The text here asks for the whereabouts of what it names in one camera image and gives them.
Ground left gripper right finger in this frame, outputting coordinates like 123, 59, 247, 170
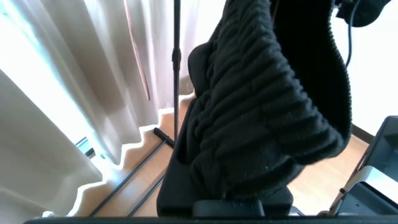
264, 185, 294, 216

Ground window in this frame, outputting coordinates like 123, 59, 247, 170
75, 136, 96, 159

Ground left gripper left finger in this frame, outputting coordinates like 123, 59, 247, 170
157, 144, 194, 216

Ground black cable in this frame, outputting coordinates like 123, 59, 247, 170
345, 0, 362, 68

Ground black shorts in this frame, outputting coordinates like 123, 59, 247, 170
174, 0, 354, 202

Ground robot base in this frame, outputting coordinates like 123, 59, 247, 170
317, 115, 398, 218

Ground pink clothes hanger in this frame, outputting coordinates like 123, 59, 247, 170
123, 0, 152, 101

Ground black clothes rack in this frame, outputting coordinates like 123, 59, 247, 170
89, 0, 182, 218

